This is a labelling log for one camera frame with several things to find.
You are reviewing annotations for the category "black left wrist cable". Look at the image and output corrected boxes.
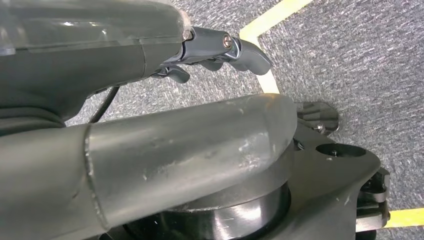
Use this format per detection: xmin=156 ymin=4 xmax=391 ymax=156
xmin=88 ymin=86 xmax=121 ymax=124

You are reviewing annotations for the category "yellow floor tape outline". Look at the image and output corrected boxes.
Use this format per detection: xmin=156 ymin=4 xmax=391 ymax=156
xmin=239 ymin=0 xmax=424 ymax=229

